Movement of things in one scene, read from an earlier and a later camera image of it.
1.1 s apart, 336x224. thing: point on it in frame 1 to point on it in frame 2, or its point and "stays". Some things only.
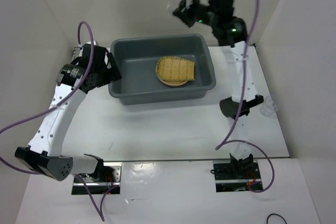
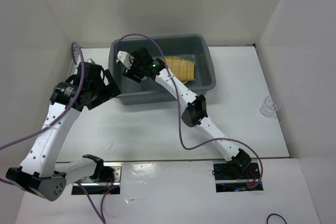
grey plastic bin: [137, 58] stays
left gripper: [112, 74] to [111, 91]
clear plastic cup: [269, 107] stays
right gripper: [182, 13] to [129, 73]
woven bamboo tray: [176, 68] stays
